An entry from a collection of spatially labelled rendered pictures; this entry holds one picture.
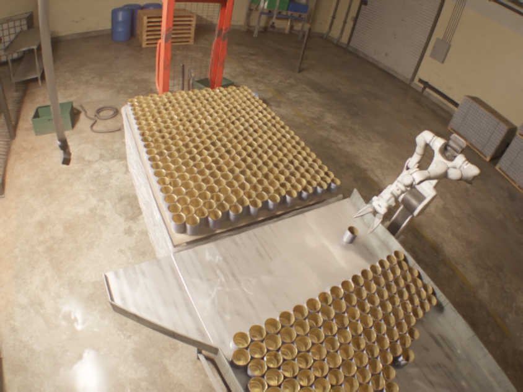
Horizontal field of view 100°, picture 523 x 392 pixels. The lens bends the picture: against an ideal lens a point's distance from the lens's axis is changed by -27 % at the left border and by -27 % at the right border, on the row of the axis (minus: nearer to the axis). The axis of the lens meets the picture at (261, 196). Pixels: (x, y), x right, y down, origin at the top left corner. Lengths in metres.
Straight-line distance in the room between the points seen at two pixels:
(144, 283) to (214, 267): 0.34
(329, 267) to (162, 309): 0.85
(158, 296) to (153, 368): 1.09
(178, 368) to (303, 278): 1.27
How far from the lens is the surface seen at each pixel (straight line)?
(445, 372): 1.69
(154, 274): 1.41
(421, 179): 1.76
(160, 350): 2.39
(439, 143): 2.25
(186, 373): 2.34
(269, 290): 1.41
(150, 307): 1.34
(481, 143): 8.09
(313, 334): 1.35
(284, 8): 10.59
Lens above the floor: 2.28
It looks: 42 degrees down
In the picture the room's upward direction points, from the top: 15 degrees clockwise
